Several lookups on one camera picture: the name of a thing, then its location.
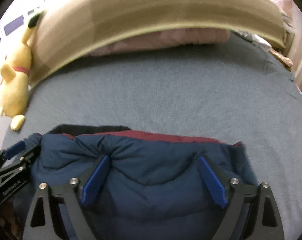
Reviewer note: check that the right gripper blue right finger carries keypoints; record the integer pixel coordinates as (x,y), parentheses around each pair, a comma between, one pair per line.
(215,180)

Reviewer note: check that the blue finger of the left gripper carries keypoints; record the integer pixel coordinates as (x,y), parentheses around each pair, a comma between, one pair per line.
(25,161)
(15,149)

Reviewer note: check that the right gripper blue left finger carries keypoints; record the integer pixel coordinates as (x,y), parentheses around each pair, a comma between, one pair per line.
(92,180)

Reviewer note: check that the navy blue puffer jacket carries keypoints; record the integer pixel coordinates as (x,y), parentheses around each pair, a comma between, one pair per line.
(153,189)

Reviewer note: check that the pile of clothes and papers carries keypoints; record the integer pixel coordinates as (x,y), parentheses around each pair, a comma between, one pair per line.
(279,53)

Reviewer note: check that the yellow Pikachu plush toy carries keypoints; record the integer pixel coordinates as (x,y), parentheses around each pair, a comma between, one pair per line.
(15,73)

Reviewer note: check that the grey bed sheet mattress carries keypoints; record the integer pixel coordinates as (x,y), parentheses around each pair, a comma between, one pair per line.
(233,92)

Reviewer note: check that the white wardrobe with purple panels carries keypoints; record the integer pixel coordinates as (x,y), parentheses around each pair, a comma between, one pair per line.
(8,42)

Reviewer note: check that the pink pillow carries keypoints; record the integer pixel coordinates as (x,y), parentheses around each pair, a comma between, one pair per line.
(164,39)

